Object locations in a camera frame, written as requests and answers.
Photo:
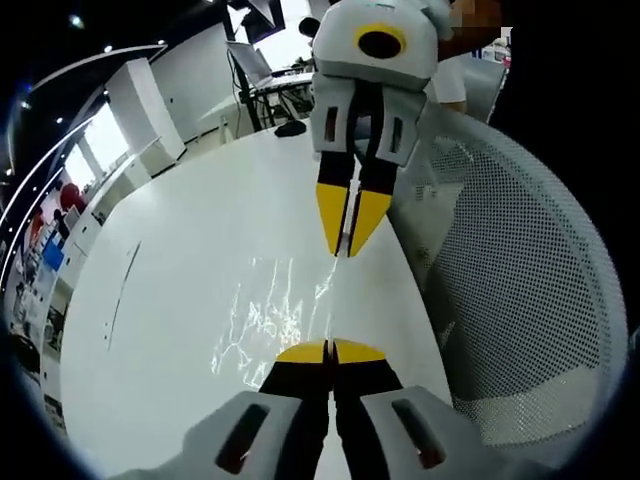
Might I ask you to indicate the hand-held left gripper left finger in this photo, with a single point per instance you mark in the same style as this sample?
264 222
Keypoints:
270 425

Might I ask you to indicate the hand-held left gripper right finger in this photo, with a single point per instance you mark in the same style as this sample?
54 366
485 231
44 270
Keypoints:
380 425

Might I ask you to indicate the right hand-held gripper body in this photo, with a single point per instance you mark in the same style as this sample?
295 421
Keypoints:
380 45

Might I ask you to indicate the black oval object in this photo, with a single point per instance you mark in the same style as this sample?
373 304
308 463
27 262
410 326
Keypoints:
290 129

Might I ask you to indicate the small white desk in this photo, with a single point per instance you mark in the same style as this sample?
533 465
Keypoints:
290 87

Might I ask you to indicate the black tripod stand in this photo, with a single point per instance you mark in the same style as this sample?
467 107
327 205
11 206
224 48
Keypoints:
250 105

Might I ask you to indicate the grey monitor screen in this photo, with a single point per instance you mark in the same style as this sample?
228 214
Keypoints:
250 62

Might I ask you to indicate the grey mesh office chair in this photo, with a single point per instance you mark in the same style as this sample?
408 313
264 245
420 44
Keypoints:
520 275

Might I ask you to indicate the long white counter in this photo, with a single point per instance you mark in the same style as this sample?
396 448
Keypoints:
95 225

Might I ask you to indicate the blue chair back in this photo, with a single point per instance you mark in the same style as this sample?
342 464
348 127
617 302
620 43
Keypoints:
51 252

